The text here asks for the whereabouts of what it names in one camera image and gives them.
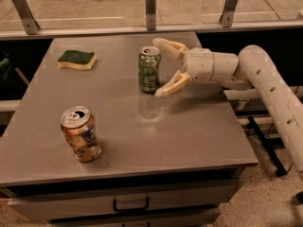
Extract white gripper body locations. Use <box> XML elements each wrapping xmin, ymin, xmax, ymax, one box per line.
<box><xmin>181</xmin><ymin>47</ymin><xmax>214</xmax><ymax>82</ymax></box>

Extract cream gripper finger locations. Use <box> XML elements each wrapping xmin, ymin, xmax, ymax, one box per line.
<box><xmin>152</xmin><ymin>38</ymin><xmax>188</xmax><ymax>61</ymax></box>
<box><xmin>155</xmin><ymin>70</ymin><xmax>192</xmax><ymax>97</ymax></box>

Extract green soda can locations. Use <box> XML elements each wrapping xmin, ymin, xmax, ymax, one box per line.
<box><xmin>138</xmin><ymin>46</ymin><xmax>161</xmax><ymax>93</ymax></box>

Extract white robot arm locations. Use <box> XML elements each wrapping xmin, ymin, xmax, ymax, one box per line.
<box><xmin>152</xmin><ymin>38</ymin><xmax>303</xmax><ymax>175</ymax></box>

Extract orange soda can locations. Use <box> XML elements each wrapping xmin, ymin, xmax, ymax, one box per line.
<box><xmin>61</xmin><ymin>106</ymin><xmax>101</xmax><ymax>163</ymax></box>

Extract green yellow sponge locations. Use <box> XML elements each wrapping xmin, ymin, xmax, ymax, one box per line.
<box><xmin>57</xmin><ymin>50</ymin><xmax>97</xmax><ymax>71</ymax></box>

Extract black floor stand leg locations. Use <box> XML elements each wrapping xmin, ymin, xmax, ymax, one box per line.
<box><xmin>247</xmin><ymin>116</ymin><xmax>287</xmax><ymax>177</ymax></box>

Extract right metal railing bracket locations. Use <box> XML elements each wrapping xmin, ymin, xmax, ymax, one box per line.
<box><xmin>219</xmin><ymin>0</ymin><xmax>238</xmax><ymax>27</ymax></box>

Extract metal railing bracket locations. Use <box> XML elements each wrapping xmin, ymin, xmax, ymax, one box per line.
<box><xmin>11</xmin><ymin>0</ymin><xmax>40</xmax><ymax>35</ymax></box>
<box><xmin>145</xmin><ymin>0</ymin><xmax>156</xmax><ymax>30</ymax></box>
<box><xmin>219</xmin><ymin>0</ymin><xmax>238</xmax><ymax>27</ymax></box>

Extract middle metal railing bracket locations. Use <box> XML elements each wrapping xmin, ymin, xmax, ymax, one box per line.
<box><xmin>145</xmin><ymin>0</ymin><xmax>156</xmax><ymax>30</ymax></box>

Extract black drawer handle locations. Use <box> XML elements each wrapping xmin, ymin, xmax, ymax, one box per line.
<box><xmin>112</xmin><ymin>197</ymin><xmax>150</xmax><ymax>213</ymax></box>

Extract left metal railing bracket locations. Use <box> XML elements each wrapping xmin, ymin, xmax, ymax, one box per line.
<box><xmin>11</xmin><ymin>0</ymin><xmax>40</xmax><ymax>35</ymax></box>

